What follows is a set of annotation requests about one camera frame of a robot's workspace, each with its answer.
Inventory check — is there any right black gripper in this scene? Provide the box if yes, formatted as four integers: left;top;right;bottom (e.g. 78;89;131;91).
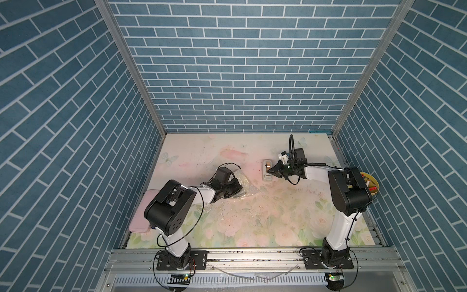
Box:
267;161;296;181

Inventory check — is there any clear bubble wrap sheet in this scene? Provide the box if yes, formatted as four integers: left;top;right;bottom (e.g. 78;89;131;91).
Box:
203;167;261;217

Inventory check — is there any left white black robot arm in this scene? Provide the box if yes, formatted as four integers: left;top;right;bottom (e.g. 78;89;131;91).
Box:
144;163;243;266

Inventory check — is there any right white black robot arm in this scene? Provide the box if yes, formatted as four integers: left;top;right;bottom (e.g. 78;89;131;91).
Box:
263;148;373;268

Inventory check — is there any yellow pen cup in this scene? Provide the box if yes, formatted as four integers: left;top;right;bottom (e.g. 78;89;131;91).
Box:
360;172;379;196

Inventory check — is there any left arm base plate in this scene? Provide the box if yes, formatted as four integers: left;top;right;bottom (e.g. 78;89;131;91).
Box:
155;249;209;271

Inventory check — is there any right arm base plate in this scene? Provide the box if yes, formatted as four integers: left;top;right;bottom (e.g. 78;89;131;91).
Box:
299;247;354;270

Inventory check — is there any aluminium front rail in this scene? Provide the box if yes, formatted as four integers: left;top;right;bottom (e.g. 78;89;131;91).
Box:
103;246;405;275

